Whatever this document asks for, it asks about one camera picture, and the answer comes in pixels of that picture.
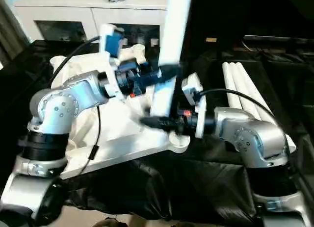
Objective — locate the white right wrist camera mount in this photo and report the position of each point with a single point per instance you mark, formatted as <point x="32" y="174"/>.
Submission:
<point x="191" y="84"/>

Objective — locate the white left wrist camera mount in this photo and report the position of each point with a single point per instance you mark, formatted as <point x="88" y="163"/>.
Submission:
<point x="108" y="72"/>

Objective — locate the dark robot torso part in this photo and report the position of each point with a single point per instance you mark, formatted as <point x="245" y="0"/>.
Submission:
<point x="110" y="223"/>

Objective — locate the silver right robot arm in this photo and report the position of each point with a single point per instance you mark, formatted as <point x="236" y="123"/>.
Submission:
<point x="257" y="133"/>

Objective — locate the small tan label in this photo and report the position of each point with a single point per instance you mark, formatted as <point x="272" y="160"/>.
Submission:
<point x="210" y="39"/>

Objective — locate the black glossy mat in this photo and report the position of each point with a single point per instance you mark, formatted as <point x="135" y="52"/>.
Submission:
<point x="196" y="175"/>

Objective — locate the white plastic table top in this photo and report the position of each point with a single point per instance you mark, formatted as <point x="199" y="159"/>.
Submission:
<point x="117" y="129"/>

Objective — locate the white cabinet with glass doors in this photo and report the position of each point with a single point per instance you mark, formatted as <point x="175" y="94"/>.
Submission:
<point x="73" y="13"/>

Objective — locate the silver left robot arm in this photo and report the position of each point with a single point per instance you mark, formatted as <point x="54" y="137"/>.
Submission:
<point x="61" y="107"/>

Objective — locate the white plastic table leg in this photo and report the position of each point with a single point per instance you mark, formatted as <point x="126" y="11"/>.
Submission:
<point x="257" y="89"/>
<point x="246" y="89"/>
<point x="174" y="40"/>
<point x="229" y="84"/>

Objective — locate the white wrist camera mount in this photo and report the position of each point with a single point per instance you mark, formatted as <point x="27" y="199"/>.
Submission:
<point x="108" y="72"/>
<point x="191" y="84"/>

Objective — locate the grey curtain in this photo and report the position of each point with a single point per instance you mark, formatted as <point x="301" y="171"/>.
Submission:
<point x="9" y="28"/>

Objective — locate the small white jar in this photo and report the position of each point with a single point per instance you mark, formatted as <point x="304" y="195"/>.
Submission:
<point x="154" y="42"/>

